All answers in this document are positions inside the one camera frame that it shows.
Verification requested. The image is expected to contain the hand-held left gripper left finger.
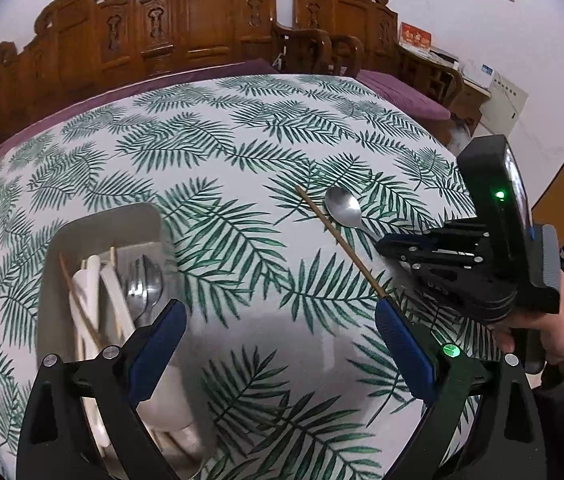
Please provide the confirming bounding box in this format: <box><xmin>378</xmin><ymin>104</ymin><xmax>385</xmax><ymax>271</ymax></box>
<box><xmin>16</xmin><ymin>299</ymin><xmax>189</xmax><ymax>480</ymax></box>

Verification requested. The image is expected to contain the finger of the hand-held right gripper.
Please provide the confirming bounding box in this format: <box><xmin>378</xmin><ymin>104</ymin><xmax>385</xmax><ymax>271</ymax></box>
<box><xmin>376</xmin><ymin>232</ymin><xmax>483</xmax><ymax>273</ymax></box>
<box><xmin>432</xmin><ymin>219</ymin><xmax>491</xmax><ymax>241</ymax></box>

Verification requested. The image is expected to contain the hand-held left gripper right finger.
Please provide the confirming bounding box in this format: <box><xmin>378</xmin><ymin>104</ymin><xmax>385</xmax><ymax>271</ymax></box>
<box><xmin>375</xmin><ymin>299</ymin><xmax>548</xmax><ymax>480</ymax></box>

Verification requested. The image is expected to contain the metal fork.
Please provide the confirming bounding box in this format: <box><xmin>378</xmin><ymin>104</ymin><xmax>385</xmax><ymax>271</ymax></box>
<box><xmin>124</xmin><ymin>260</ymin><xmax>143</xmax><ymax>313</ymax></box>

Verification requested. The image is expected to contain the small metal spoon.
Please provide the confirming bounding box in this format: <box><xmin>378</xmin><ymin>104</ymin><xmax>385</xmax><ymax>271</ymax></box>
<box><xmin>132</xmin><ymin>255</ymin><xmax>164</xmax><ymax>322</ymax></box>

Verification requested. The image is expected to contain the brown wooden chopstick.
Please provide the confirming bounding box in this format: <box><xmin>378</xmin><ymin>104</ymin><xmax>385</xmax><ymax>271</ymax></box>
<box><xmin>59</xmin><ymin>254</ymin><xmax>106</xmax><ymax>352</ymax></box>
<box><xmin>296</xmin><ymin>185</ymin><xmax>389</xmax><ymax>301</ymax></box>

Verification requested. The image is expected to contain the large metal spoon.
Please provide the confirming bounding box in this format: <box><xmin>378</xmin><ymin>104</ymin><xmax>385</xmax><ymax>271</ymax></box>
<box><xmin>325</xmin><ymin>186</ymin><xmax>381</xmax><ymax>242</ymax></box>

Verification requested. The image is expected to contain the white plastic spoon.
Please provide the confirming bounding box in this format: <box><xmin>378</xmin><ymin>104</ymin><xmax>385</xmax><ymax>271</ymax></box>
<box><xmin>72</xmin><ymin>269</ymin><xmax>100</xmax><ymax>361</ymax></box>

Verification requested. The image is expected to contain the beige plastic tray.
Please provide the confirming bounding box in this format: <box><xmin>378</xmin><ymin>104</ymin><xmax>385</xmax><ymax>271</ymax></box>
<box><xmin>36</xmin><ymin>203</ymin><xmax>219</xmax><ymax>480</ymax></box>

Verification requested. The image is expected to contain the beige flat panel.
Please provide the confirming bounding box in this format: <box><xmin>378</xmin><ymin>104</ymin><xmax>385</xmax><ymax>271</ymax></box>
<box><xmin>482</xmin><ymin>72</ymin><xmax>530</xmax><ymax>137</ymax></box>

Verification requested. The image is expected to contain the square purple seat cushion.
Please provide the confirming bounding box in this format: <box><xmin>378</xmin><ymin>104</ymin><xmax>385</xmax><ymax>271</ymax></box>
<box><xmin>357</xmin><ymin>70</ymin><xmax>452</xmax><ymax>122</ymax></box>

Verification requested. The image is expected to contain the wooden side table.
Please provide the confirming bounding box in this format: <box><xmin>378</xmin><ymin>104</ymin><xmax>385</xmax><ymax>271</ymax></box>
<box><xmin>397</xmin><ymin>42</ymin><xmax>493</xmax><ymax>127</ymax></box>

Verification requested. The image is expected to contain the white box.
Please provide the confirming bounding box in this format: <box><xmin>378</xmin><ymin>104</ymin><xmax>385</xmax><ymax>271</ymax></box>
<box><xmin>462</xmin><ymin>60</ymin><xmax>494</xmax><ymax>92</ymax></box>

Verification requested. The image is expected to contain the red desk calendar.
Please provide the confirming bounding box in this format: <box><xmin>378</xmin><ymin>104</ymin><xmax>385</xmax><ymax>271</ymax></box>
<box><xmin>399</xmin><ymin>22</ymin><xmax>433</xmax><ymax>56</ymax></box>

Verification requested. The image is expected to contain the leaf print tablecloth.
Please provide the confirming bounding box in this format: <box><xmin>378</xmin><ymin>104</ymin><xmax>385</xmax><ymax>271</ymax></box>
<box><xmin>0</xmin><ymin>74</ymin><xmax>494</xmax><ymax>480</ymax></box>

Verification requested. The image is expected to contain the carved wooden armchair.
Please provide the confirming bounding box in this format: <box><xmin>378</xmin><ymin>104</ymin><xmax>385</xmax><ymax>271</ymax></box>
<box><xmin>272</xmin><ymin>0</ymin><xmax>399</xmax><ymax>77</ymax></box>

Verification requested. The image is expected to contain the carved wooden sofa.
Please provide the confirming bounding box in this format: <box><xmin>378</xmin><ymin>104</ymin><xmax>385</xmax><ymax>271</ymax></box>
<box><xmin>0</xmin><ymin>0</ymin><xmax>281</xmax><ymax>161</ymax></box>

